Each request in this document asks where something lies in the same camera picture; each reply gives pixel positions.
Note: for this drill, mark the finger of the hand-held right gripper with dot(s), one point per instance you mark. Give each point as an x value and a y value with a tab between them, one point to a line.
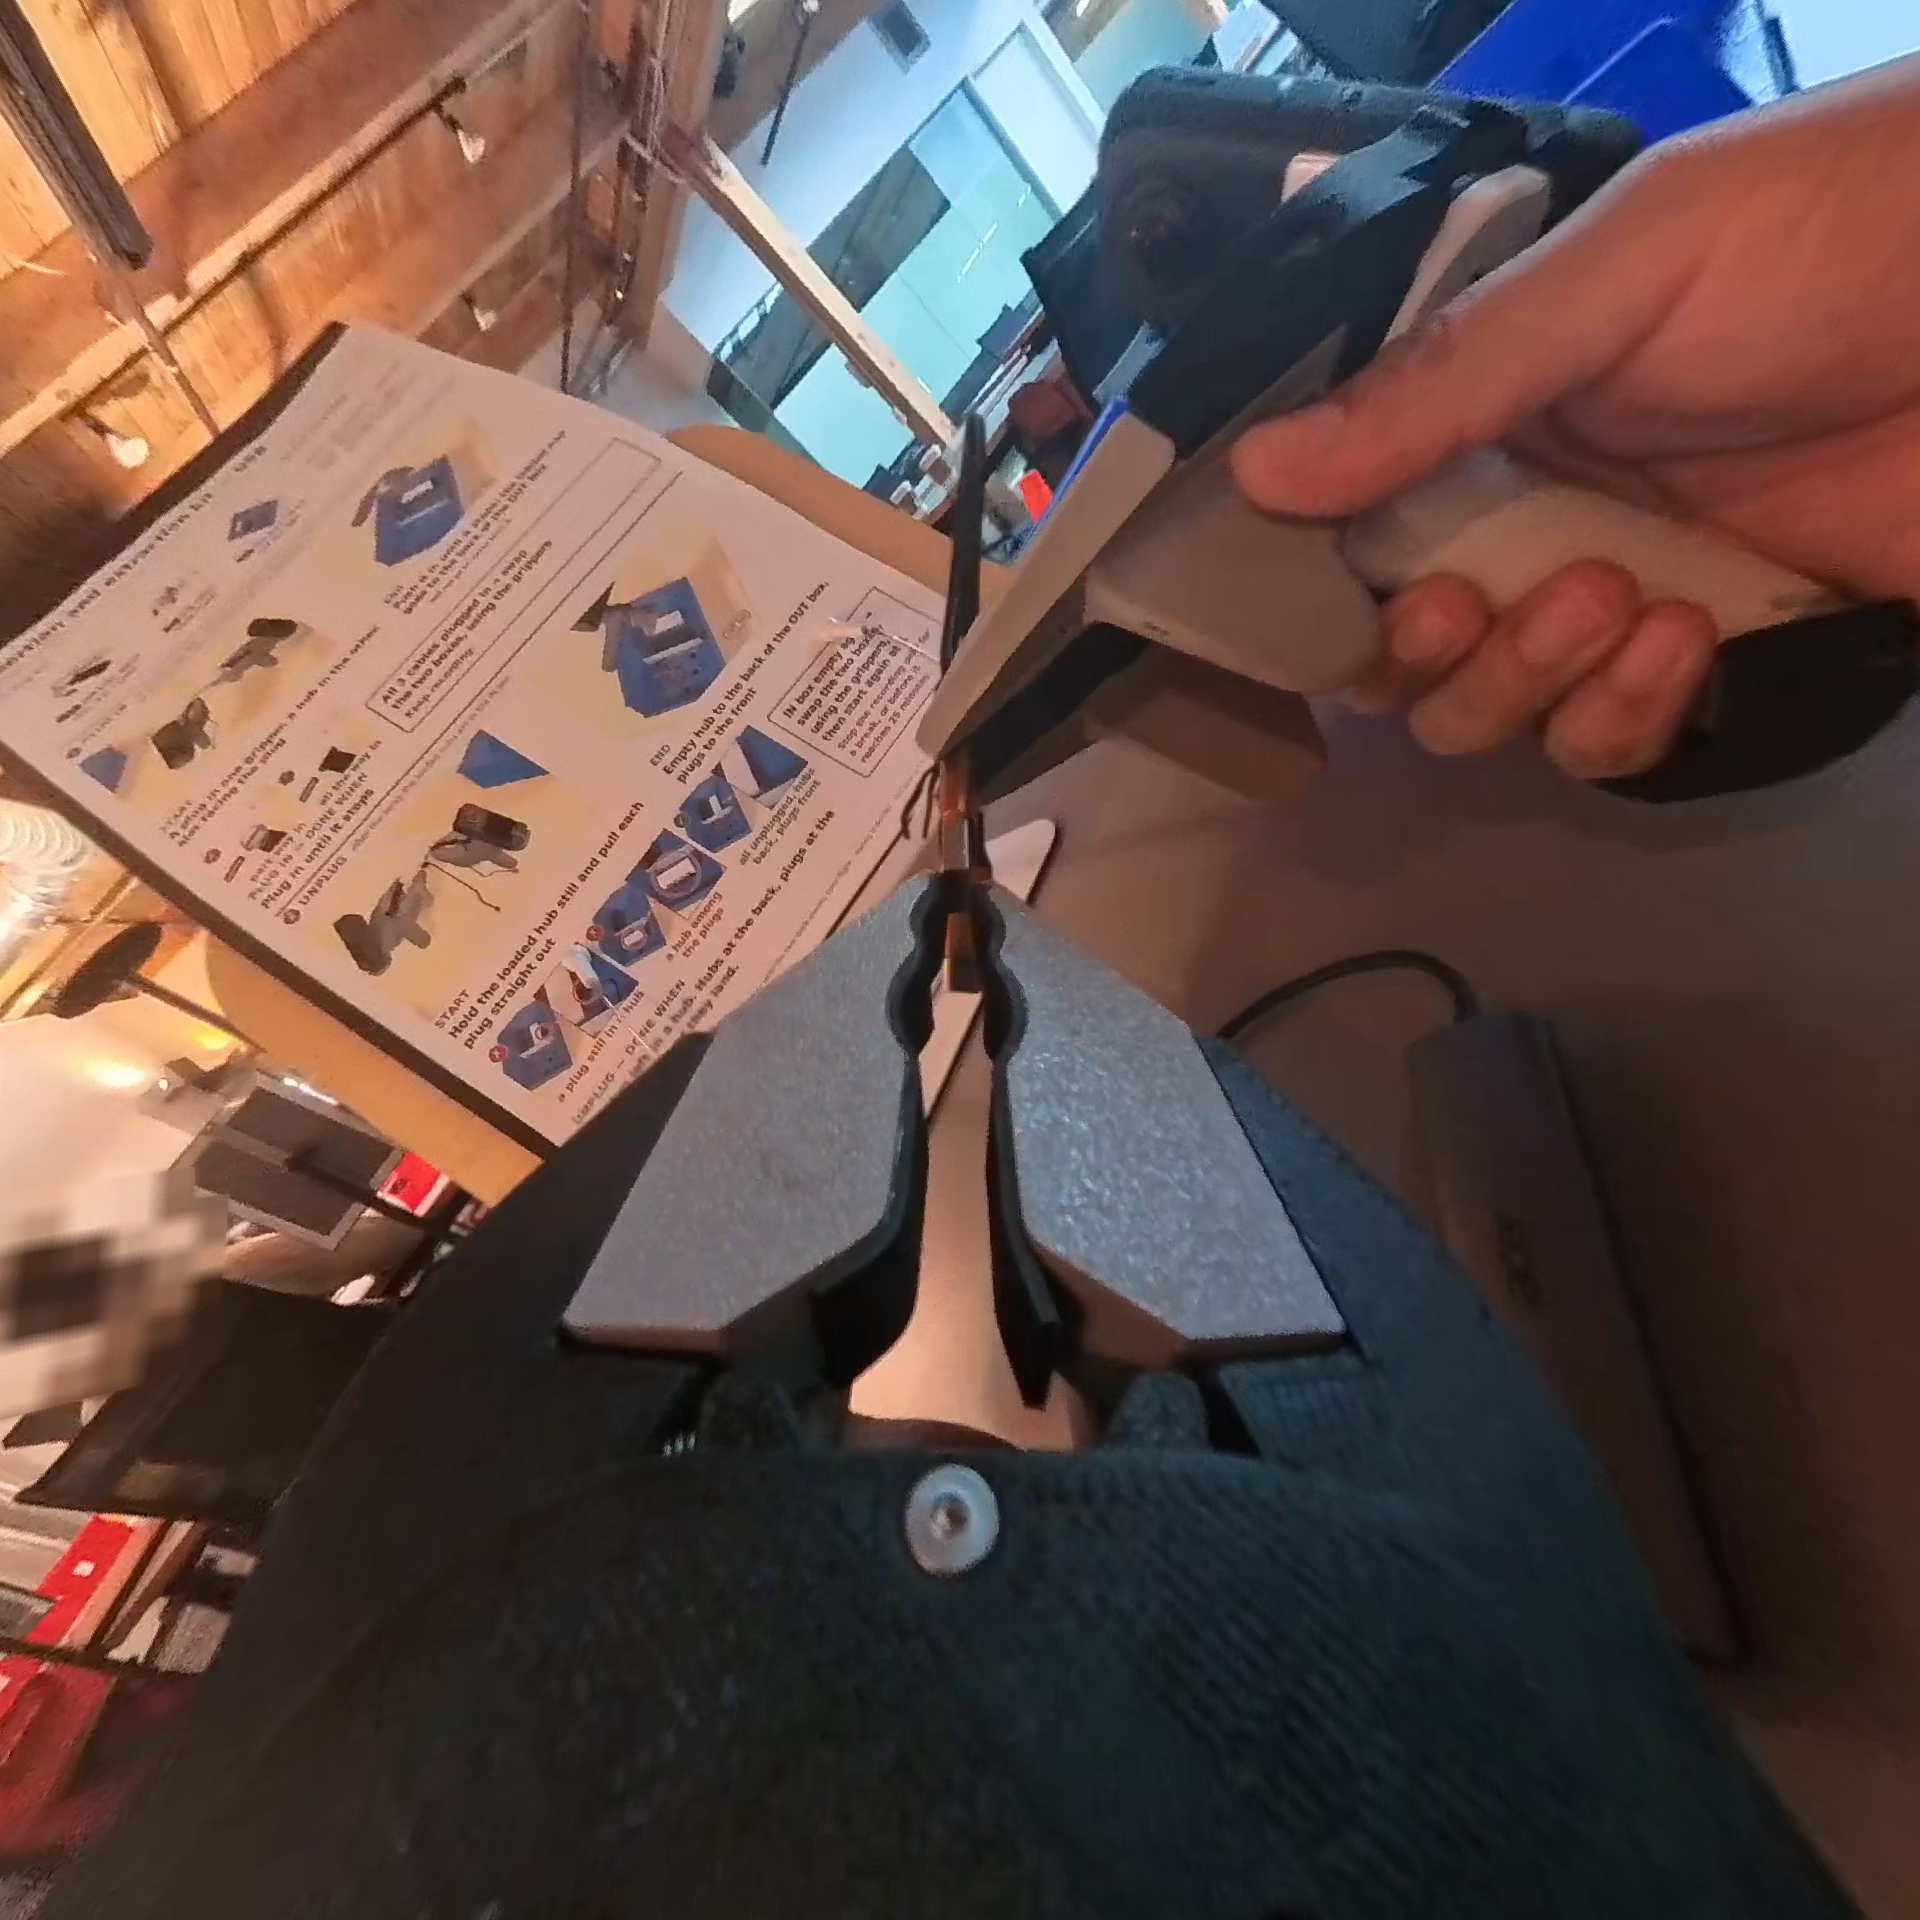
1231	585

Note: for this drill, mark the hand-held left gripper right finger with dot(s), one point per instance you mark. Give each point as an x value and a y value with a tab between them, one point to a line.
1172	1184

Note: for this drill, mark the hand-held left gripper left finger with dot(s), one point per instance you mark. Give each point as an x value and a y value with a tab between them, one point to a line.
750	1172

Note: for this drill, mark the black usb hub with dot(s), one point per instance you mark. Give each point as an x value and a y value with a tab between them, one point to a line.
1545	1276

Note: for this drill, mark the person's right hand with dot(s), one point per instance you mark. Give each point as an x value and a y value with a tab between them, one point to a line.
1724	345

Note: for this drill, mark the blue plastic bin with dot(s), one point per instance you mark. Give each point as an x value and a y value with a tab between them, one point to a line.
1576	61

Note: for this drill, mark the instruction sheet on wooden stand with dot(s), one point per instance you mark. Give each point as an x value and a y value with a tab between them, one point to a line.
810	495

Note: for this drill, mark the printed instruction sheet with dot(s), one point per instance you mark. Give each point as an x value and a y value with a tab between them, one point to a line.
450	675

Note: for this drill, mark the black floor lamp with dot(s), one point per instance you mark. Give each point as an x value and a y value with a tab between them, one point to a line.
105	968

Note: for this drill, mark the red floor crate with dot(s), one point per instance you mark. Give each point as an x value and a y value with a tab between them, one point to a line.
82	1576

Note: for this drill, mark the white ceiling spot lamp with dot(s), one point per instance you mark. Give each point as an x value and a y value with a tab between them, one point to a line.
469	133
120	440

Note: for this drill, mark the pale wooden post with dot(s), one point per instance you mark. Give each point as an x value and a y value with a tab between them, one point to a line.
781	240

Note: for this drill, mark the silver ceiling duct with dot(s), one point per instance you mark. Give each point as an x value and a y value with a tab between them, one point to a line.
31	870

